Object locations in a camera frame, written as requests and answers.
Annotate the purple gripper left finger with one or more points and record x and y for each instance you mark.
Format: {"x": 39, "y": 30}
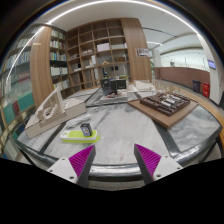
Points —
{"x": 75, "y": 168}

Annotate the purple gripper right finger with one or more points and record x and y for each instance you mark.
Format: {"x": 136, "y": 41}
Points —
{"x": 154, "y": 166}

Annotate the black charger plug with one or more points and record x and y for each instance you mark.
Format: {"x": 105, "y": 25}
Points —
{"x": 86, "y": 129}

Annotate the dark brown model on board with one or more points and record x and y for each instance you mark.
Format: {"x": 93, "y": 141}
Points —
{"x": 165, "y": 109}

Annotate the white architectural model on base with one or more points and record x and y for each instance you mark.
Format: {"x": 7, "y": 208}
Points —
{"x": 52, "y": 112}

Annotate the pale wooden stick model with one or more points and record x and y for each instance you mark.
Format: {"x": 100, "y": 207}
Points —
{"x": 155, "y": 87}

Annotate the black model with screen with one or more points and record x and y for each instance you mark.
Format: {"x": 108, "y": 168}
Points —
{"x": 114, "y": 89}

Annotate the left bookshelf with books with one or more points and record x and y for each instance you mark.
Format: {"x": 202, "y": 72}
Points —
{"x": 16, "y": 99}

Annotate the dark grey bin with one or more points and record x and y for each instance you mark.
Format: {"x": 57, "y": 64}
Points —
{"x": 196, "y": 86}

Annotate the red bin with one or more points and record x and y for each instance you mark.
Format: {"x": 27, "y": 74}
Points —
{"x": 206, "y": 89}

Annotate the wooden bookshelf unit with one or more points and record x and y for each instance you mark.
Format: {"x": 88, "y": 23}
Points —
{"x": 79, "y": 58}

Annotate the blue wall screen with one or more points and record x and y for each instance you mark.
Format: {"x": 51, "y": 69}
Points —
{"x": 211, "y": 64}

